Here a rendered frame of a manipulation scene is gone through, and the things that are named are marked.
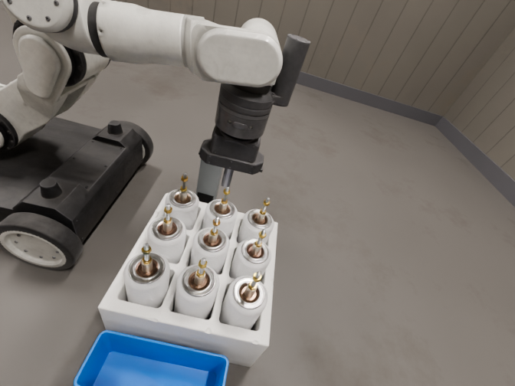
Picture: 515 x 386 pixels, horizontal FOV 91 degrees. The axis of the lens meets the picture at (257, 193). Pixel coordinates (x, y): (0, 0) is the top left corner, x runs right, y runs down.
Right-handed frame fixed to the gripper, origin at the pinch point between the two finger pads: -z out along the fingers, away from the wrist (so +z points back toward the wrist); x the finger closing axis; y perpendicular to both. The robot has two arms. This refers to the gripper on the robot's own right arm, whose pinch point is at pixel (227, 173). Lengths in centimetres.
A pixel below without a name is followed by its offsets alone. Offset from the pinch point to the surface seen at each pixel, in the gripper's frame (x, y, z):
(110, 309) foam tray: -18.1, -18.0, -30.0
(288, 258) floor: 31, 17, -48
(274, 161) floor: 26, 82, -48
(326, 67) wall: 74, 237, -26
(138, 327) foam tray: -12.2, -18.8, -36.3
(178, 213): -10.7, 7.8, -24.3
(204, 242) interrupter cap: -1.8, -1.4, -22.7
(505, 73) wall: 215, 203, 19
